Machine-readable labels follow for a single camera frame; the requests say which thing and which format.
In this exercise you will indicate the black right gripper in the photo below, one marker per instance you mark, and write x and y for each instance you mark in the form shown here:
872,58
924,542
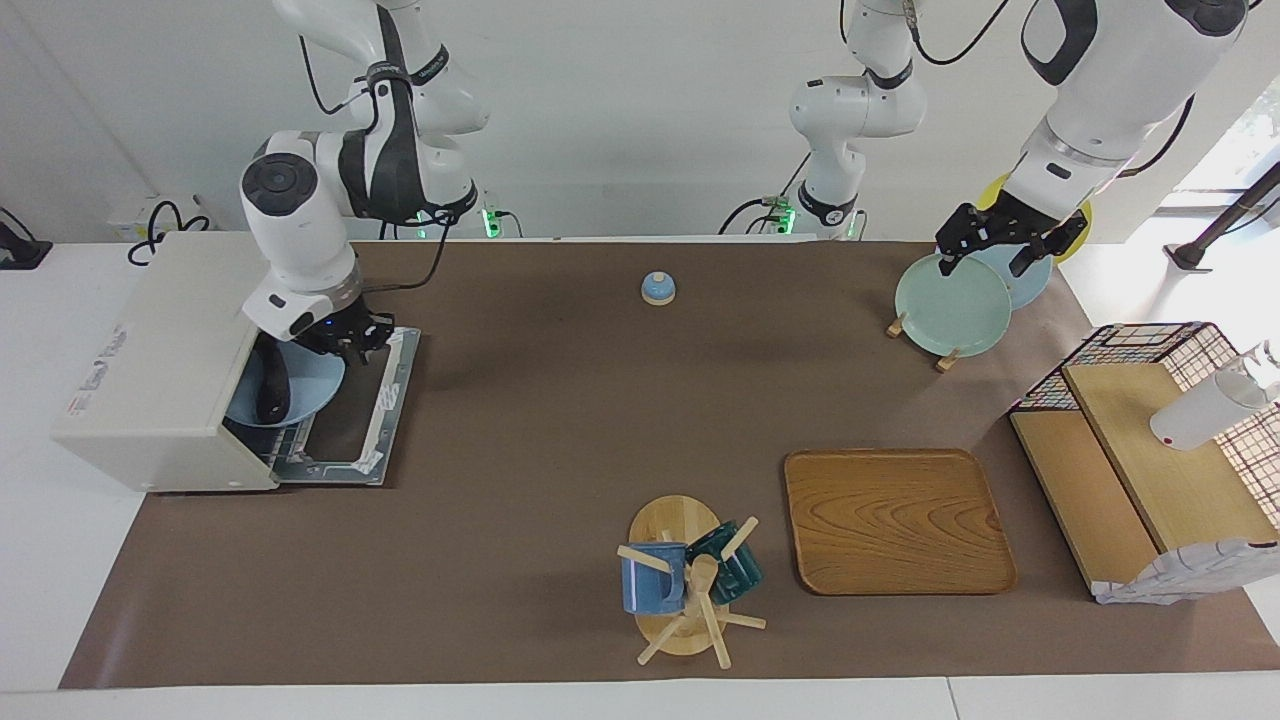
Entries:
350,330

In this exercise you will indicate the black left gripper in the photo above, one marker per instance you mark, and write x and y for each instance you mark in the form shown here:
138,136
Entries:
1010,220

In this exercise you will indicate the dark purple eggplant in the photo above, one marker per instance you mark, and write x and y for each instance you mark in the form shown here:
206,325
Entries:
270,395

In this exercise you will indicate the cream toaster oven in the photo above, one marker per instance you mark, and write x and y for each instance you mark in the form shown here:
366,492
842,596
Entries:
160,380

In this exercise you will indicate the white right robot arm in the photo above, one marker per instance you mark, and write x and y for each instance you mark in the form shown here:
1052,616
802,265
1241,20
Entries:
300,220

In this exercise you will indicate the light blue racked plate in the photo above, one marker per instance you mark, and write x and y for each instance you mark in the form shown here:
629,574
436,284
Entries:
1030,285

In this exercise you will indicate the yellow plate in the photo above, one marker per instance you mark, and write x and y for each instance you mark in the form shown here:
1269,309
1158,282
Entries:
1082,215

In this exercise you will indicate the pale green plate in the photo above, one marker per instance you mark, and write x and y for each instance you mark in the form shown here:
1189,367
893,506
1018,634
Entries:
950,305

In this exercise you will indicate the wooden plate rack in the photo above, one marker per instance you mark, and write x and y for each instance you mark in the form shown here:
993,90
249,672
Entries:
947,361

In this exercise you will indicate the black stand pole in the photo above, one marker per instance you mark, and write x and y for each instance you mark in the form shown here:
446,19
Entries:
1225,218

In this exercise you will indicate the white bottle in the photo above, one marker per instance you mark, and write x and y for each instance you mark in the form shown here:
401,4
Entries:
1200,415

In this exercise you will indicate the white power strip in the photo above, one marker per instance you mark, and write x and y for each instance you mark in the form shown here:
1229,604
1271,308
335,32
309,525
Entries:
125,215

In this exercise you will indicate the brown table mat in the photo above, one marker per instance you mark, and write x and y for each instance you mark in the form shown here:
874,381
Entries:
600,450

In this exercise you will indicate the wooden serving tray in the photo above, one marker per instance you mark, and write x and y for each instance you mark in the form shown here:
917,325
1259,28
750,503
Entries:
900,520

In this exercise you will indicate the small blue white bell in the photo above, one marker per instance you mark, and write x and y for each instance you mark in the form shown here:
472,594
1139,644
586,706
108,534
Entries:
658,290

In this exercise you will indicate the wooden mug tree stand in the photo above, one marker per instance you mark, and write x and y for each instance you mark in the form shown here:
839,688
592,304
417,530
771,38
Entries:
675,520

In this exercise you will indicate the blue ceramic mug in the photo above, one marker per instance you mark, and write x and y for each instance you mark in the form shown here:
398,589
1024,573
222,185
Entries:
645,590

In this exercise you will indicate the marble pattern cloth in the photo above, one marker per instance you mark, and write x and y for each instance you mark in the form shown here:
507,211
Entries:
1190,570

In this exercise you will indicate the dark green ceramic mug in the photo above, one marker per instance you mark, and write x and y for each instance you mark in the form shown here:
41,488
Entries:
745,575

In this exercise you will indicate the black clamp mount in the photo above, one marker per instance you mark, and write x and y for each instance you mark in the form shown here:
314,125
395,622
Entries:
20,250

